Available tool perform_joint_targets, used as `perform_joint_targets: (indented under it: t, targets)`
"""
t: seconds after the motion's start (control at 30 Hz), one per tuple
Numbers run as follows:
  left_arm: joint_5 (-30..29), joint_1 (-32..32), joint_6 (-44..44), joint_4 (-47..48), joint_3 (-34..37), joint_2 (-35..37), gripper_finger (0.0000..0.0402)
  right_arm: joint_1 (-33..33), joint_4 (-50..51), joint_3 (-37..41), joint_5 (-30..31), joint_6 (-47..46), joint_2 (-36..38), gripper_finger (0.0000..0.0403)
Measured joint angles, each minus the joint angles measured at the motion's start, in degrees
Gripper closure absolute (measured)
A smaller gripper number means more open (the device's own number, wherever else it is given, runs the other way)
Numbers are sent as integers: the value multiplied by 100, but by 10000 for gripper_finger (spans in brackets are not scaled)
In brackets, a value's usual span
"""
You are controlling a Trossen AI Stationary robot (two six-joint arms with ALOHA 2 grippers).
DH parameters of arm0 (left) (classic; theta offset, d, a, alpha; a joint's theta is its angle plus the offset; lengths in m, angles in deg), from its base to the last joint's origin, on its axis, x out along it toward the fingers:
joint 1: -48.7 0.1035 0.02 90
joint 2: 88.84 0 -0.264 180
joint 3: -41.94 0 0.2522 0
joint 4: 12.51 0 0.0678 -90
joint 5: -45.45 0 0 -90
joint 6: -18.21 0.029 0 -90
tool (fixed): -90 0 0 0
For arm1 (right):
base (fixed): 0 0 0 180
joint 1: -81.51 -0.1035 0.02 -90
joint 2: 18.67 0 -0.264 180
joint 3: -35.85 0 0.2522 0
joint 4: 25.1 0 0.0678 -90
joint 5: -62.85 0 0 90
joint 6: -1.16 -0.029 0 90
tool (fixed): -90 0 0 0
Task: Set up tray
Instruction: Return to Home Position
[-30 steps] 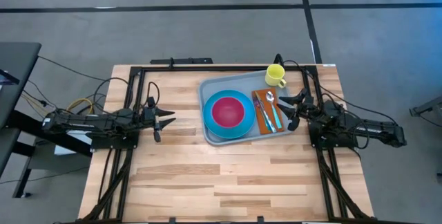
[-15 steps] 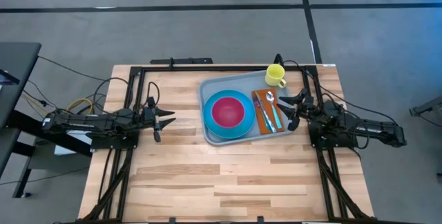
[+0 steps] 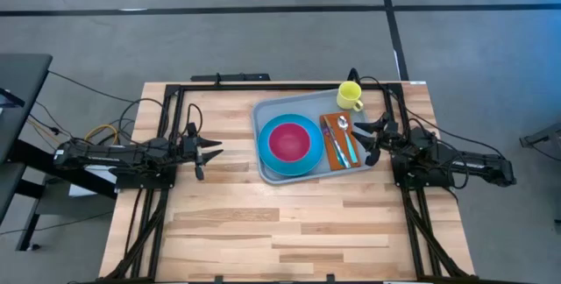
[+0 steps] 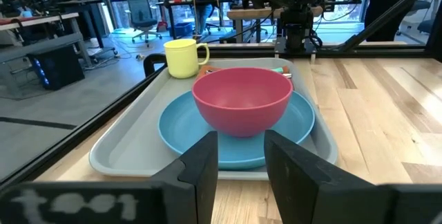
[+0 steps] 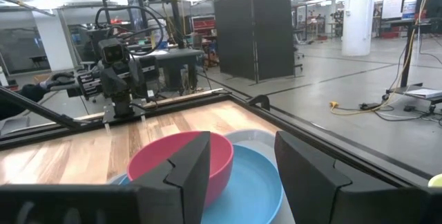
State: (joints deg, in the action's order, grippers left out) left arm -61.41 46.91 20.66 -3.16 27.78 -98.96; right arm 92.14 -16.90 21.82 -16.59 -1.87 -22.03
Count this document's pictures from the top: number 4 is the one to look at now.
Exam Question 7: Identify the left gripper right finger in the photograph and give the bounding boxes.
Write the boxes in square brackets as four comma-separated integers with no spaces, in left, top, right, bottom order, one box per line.
[264,129,388,224]

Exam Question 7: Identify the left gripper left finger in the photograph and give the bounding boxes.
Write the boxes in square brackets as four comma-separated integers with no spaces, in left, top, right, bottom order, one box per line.
[150,130,219,224]

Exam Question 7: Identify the blue plate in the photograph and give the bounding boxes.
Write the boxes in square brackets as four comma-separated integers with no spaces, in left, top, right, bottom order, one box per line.
[157,88,316,170]

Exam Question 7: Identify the silver spoon mint handle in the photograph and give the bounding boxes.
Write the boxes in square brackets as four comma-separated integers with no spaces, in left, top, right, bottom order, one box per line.
[204,66,289,76]

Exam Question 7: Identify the grey plastic tray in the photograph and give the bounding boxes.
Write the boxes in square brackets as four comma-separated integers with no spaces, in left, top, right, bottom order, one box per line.
[88,57,338,182]

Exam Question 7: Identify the pink bowl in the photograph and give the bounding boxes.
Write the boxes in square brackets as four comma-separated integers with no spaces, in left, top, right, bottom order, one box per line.
[191,66,294,138]

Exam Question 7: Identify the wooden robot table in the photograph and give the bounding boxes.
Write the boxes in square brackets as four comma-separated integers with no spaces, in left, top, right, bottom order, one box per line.
[226,5,326,44]

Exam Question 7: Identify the black office desk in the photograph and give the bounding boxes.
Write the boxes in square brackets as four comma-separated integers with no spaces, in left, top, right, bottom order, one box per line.
[157,0,244,41]

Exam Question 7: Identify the blue storage bin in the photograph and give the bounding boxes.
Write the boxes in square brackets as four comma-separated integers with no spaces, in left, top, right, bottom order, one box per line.
[168,21,194,39]

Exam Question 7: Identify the yellow mug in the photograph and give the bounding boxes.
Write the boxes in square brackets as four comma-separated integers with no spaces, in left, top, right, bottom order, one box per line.
[163,38,211,80]

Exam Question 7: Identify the grey office chair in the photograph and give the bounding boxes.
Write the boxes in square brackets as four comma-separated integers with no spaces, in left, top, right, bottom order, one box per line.
[125,0,164,44]

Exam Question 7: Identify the black computer tower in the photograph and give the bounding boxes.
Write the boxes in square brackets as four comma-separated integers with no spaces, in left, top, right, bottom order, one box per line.
[26,45,86,91]

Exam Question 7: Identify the white top work table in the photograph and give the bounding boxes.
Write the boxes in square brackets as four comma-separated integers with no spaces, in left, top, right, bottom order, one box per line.
[0,11,120,70]

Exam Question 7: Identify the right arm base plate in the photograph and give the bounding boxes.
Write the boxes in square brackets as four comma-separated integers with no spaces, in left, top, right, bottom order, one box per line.
[274,37,318,56]

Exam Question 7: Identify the black aluminium table frame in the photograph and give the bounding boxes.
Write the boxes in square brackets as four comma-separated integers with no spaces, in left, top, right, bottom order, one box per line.
[0,0,442,192]

